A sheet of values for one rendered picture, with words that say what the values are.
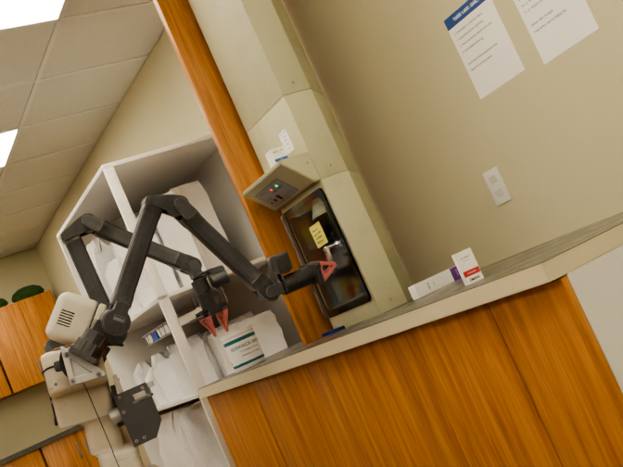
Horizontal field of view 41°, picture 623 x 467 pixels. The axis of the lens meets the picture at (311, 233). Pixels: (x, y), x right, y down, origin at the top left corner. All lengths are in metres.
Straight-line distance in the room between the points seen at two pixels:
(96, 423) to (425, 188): 1.35
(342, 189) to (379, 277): 0.31
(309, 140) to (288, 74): 0.23
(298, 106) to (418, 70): 0.43
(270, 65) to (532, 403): 1.44
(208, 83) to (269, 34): 0.38
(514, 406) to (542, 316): 0.26
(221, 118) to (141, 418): 1.13
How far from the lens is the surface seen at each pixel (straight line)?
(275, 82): 2.76
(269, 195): 2.85
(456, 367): 2.01
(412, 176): 3.01
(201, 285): 2.89
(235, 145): 3.03
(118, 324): 2.41
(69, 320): 2.57
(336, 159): 2.73
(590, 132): 2.44
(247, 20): 2.83
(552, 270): 1.66
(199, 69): 3.11
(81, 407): 2.58
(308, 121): 2.74
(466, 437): 2.10
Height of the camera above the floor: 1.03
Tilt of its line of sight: 5 degrees up
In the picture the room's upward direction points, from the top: 24 degrees counter-clockwise
